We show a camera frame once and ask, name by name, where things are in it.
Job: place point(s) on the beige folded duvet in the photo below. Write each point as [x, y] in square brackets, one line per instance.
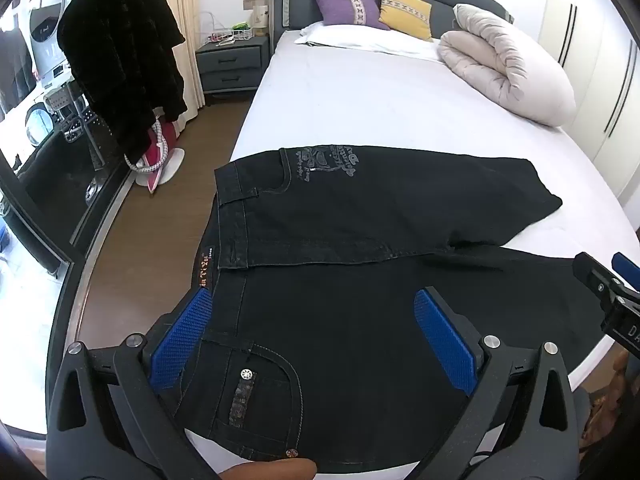
[505, 60]

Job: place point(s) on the pink bag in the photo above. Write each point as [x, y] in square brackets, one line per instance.
[162, 155]

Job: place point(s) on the white pillow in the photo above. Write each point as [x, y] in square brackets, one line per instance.
[360, 40]

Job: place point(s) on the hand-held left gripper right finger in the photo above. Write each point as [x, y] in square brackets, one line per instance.
[445, 340]

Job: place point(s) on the person's left hand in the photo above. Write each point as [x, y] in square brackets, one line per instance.
[272, 470]

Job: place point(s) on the white wardrobe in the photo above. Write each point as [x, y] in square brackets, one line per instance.
[595, 45]

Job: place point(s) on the beige curtain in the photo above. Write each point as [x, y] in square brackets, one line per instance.
[187, 5]

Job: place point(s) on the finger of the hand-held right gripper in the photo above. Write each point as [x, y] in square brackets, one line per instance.
[627, 272]
[597, 280]

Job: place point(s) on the black denim pants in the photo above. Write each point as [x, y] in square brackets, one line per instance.
[350, 320]

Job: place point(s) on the grey nightstand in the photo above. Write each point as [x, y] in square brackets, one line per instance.
[230, 65]

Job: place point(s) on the yellow pillow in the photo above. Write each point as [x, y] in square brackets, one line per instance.
[405, 12]

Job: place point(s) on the white round stand base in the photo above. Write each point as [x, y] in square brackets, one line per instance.
[172, 162]

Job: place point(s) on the black hanging coat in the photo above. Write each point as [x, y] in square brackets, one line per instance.
[120, 45]

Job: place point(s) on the white bed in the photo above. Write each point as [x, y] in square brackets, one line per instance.
[380, 100]

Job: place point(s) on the purple pillow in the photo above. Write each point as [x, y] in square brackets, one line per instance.
[345, 7]

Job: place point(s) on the white washing machine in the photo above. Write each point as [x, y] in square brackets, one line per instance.
[42, 25]

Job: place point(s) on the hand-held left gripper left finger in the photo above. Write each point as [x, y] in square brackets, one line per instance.
[182, 340]

